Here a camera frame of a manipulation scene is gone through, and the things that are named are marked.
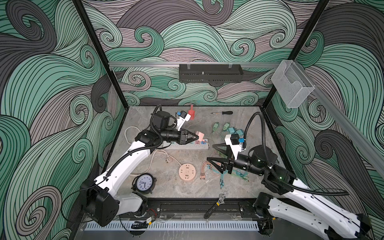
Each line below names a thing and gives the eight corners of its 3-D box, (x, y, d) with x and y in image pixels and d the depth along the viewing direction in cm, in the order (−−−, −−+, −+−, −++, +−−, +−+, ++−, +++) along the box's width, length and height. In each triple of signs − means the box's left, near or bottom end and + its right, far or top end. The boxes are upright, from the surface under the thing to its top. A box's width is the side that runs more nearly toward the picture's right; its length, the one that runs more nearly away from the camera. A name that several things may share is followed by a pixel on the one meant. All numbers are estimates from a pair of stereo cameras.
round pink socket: (178, 182, 84) (178, 180, 81) (179, 165, 90) (179, 163, 88) (196, 182, 84) (196, 180, 82) (195, 165, 91) (196, 163, 88)
